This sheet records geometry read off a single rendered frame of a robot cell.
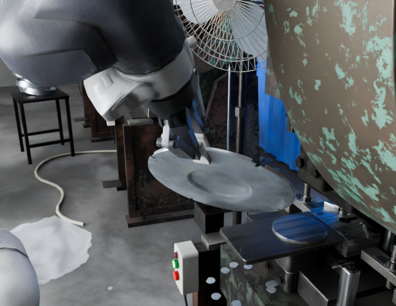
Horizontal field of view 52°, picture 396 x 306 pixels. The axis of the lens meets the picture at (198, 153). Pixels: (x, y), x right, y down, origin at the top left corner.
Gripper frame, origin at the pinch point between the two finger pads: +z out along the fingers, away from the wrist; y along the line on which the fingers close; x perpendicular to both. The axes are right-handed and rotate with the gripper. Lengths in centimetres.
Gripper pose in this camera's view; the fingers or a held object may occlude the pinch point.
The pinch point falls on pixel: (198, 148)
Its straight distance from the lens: 67.2
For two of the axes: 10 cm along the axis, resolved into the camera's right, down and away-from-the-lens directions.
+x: -9.4, -1.3, 3.1
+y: 2.5, -8.9, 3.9
